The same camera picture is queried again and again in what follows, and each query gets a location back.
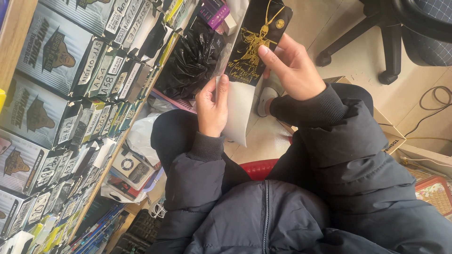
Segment black plastic bag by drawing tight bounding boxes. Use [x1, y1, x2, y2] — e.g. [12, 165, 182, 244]
[154, 17, 227, 101]

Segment white plastic bag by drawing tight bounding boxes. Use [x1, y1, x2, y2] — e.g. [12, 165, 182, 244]
[126, 112, 161, 167]

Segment black office chair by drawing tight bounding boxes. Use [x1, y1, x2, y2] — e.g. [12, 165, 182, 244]
[315, 0, 452, 85]

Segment black trousers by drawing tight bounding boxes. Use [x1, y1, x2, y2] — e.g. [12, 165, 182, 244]
[150, 83, 374, 185]

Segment purple box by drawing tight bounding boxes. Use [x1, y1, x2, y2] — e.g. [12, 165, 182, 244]
[198, 0, 231, 30]

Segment black cable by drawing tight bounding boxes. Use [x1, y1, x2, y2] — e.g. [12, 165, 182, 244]
[404, 86, 452, 138]

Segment black ribbed crate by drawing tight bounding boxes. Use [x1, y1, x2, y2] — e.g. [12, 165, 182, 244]
[111, 208, 163, 254]

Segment white paper sleeve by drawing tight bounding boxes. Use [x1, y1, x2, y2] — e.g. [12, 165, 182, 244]
[215, 76, 257, 147]

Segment white cable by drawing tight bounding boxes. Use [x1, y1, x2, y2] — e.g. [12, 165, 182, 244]
[400, 156, 452, 168]

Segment white shoe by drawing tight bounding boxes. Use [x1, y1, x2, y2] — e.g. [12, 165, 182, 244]
[256, 86, 282, 118]

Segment brown cardboard box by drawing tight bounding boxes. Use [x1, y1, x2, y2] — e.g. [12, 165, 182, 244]
[282, 75, 407, 156]

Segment pink plastic basket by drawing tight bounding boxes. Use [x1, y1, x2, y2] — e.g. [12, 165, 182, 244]
[151, 88, 198, 114]

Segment woven tray with red rim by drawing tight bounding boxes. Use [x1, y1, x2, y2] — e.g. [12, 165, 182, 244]
[415, 176, 452, 217]

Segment black puffer jacket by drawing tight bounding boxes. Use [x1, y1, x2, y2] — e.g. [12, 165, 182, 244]
[146, 83, 452, 254]

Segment red plastic stool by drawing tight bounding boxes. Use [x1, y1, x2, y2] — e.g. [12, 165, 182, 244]
[239, 158, 280, 181]

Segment shelf of screen protector boxes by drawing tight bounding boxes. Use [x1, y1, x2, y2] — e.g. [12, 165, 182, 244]
[0, 0, 199, 254]

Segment pile of phone case packets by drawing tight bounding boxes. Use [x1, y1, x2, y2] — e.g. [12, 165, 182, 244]
[100, 145, 165, 204]

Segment black packet with gold print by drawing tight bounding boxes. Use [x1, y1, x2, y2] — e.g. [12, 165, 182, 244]
[223, 0, 293, 87]

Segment person's right hand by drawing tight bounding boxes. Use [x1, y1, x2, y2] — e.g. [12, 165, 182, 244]
[258, 33, 327, 101]

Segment person's left hand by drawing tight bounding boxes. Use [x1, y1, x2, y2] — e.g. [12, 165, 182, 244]
[196, 75, 230, 138]

